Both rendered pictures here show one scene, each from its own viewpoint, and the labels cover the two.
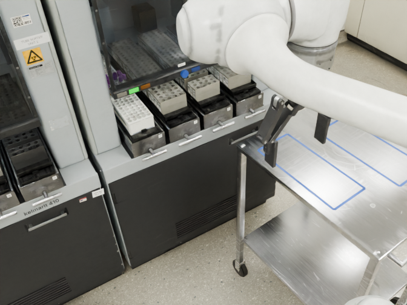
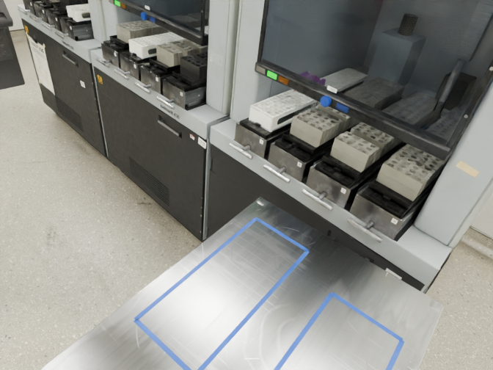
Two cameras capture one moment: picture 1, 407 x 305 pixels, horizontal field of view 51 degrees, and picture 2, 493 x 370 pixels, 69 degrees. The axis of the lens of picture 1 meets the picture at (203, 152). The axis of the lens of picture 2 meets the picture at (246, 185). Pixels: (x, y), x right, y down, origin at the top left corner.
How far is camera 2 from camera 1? 1.18 m
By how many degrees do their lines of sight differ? 50
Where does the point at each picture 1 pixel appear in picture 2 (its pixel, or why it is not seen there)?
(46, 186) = (176, 96)
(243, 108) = (362, 211)
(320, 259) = not seen: outside the picture
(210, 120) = (315, 181)
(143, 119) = (262, 112)
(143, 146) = (244, 137)
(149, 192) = (235, 191)
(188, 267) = not seen: hidden behind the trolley
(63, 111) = (221, 49)
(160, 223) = not seen: hidden behind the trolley
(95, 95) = (247, 55)
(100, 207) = (200, 158)
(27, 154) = (188, 65)
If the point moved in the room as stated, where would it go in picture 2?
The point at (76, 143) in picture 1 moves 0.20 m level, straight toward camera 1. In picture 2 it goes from (221, 91) to (172, 103)
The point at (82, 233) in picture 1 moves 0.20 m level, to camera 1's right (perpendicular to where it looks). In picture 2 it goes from (185, 167) to (194, 198)
